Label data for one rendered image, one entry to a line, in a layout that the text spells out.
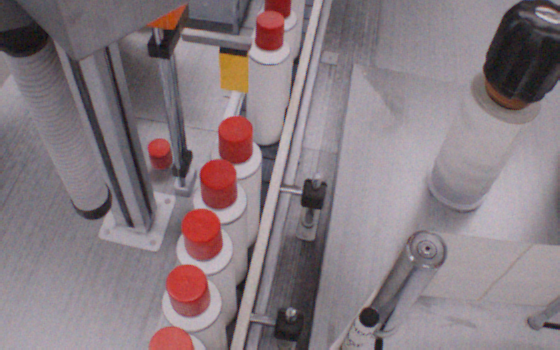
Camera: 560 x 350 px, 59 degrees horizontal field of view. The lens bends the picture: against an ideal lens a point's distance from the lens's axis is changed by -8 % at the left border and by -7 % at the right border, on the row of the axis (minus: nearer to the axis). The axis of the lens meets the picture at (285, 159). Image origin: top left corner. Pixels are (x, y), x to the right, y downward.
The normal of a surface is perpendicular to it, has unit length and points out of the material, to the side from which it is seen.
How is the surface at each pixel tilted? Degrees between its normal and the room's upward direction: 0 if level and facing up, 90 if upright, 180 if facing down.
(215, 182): 2
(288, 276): 0
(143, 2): 90
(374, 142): 0
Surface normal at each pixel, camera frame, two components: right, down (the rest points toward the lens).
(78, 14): 0.70, 0.60
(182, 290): 0.07, -0.61
